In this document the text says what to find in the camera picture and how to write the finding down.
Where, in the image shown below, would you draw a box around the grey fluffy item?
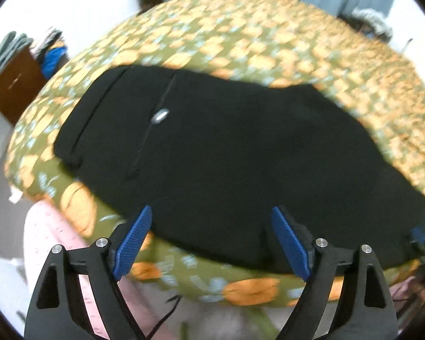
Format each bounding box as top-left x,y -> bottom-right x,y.
338,8 -> 393,43

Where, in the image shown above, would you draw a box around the black cord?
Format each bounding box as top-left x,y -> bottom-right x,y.
146,294 -> 183,340

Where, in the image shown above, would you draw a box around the grey folded clothes stack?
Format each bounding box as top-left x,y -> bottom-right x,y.
0,31 -> 33,73

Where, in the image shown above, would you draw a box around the black pants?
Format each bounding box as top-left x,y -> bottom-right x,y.
54,65 -> 425,273

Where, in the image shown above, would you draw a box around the green orange floral bedspread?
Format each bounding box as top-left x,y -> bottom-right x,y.
3,0 -> 425,307

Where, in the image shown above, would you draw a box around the blue cloth pile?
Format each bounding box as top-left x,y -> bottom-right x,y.
33,29 -> 69,80

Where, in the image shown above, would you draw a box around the brown wooden cabinet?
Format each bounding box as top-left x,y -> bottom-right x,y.
0,46 -> 47,125

